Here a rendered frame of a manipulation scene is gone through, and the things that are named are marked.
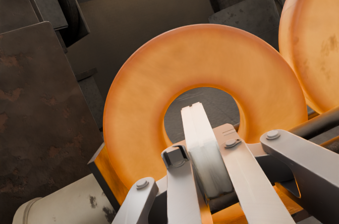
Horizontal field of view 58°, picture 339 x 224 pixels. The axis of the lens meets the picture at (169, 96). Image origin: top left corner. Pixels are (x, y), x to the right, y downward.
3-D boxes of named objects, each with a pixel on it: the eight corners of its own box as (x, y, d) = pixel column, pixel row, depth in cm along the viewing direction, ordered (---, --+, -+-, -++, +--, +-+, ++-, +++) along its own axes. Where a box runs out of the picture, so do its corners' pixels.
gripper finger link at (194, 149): (222, 197, 15) (208, 202, 15) (205, 142, 22) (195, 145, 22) (201, 145, 15) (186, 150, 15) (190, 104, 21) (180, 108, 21)
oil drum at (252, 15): (226, 109, 296) (193, 21, 283) (264, 86, 326) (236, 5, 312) (277, 107, 246) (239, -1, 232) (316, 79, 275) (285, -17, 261)
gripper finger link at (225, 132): (227, 170, 13) (294, 146, 13) (210, 128, 18) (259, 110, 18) (238, 199, 13) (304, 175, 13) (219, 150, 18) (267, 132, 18)
